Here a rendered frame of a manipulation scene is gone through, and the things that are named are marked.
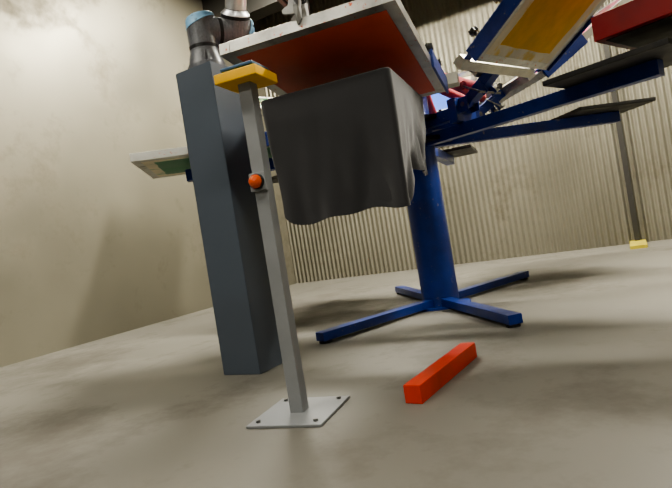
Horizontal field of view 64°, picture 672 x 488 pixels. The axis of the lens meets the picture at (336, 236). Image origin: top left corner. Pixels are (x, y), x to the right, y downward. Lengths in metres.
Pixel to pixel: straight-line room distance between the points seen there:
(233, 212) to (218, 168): 0.18
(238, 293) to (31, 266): 2.26
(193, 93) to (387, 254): 3.89
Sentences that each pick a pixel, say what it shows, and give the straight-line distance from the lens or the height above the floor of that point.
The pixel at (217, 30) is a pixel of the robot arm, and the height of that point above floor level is 1.35.
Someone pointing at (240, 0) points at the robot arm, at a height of 1.45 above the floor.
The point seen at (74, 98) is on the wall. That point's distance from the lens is 4.63.
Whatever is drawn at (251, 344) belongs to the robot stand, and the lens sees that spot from 2.11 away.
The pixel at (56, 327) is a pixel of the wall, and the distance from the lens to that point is 4.20.
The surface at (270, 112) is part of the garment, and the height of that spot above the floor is 0.90.
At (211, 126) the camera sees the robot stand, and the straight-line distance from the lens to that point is 2.15.
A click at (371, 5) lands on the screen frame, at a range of 1.68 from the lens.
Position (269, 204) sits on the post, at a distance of 1.49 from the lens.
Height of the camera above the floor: 0.47
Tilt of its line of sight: level
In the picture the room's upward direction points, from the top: 9 degrees counter-clockwise
